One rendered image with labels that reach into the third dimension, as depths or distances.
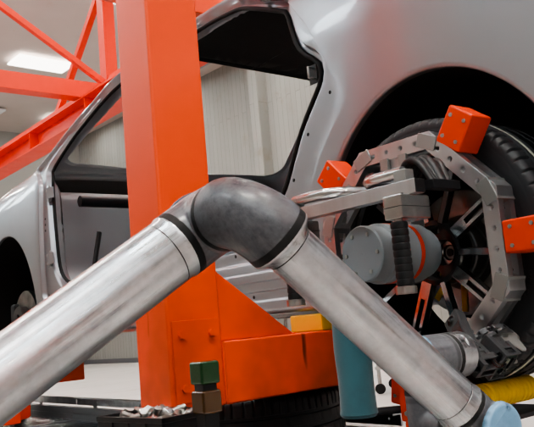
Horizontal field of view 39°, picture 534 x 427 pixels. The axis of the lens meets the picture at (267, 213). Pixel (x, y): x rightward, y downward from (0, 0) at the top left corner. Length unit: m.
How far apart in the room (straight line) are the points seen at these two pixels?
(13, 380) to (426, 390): 0.63
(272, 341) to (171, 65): 0.78
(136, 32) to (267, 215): 1.06
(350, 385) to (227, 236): 0.75
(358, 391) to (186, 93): 0.88
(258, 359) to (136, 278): 0.92
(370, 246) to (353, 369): 0.30
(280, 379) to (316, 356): 0.14
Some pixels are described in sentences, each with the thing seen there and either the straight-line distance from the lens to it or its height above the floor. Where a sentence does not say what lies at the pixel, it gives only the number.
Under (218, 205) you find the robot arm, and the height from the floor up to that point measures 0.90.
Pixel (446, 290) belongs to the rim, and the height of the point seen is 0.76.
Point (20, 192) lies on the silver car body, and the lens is 4.25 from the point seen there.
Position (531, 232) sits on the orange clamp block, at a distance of 1.62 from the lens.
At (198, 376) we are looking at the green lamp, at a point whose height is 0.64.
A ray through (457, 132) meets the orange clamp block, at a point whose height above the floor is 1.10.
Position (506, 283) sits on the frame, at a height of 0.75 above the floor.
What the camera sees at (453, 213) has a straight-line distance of 2.01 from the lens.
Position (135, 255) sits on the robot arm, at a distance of 1.18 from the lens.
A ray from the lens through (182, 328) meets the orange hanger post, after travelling 1.90.
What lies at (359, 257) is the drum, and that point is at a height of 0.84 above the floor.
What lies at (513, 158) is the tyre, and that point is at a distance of 1.75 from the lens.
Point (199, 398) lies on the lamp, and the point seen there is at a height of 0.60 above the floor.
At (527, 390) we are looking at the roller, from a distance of 1.90.
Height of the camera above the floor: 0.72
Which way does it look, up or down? 8 degrees up
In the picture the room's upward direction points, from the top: 5 degrees counter-clockwise
